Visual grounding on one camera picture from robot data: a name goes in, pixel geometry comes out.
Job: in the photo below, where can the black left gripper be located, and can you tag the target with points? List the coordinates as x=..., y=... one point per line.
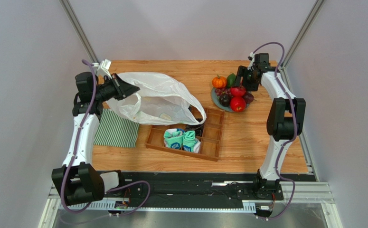
x=121, y=88

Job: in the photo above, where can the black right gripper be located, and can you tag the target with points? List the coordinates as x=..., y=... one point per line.
x=247, y=76

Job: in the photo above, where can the red pomegranate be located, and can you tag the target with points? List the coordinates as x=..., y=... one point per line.
x=237, y=91

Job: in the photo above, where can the dark purple plum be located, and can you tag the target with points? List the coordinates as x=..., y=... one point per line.
x=225, y=100

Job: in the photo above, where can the red apple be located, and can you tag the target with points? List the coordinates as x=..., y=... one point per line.
x=237, y=104

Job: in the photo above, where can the white plastic bag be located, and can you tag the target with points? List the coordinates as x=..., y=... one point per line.
x=161, y=100

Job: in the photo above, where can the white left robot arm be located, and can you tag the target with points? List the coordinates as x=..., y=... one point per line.
x=76, y=181

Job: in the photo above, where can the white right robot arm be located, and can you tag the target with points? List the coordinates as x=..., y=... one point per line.
x=284, y=122

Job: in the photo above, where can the green avocado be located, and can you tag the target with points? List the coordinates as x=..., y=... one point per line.
x=231, y=80

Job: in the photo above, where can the small orange pumpkin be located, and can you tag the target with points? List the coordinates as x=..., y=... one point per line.
x=219, y=82

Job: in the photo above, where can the red grapes bunch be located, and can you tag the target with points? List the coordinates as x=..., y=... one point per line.
x=223, y=91

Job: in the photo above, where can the grey plate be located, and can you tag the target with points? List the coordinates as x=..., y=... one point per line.
x=216, y=101

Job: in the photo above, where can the green striped cloth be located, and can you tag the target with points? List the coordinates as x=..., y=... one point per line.
x=115, y=131

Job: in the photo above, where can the left teal rolled sock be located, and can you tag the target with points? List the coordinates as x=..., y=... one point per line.
x=173, y=138

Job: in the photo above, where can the teal rolled sock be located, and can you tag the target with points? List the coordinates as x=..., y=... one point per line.
x=173, y=138
x=190, y=142

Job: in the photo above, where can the wooden divided tray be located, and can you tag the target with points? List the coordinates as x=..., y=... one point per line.
x=210, y=136

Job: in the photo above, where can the right teal rolled sock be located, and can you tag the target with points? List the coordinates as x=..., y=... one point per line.
x=190, y=142

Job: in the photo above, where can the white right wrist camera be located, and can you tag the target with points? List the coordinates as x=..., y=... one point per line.
x=251, y=58

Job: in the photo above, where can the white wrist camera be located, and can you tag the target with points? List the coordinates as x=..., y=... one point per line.
x=251, y=58
x=102, y=68

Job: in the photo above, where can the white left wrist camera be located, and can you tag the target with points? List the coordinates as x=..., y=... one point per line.
x=102, y=68

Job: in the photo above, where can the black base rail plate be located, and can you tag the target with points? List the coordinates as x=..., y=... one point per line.
x=186, y=190

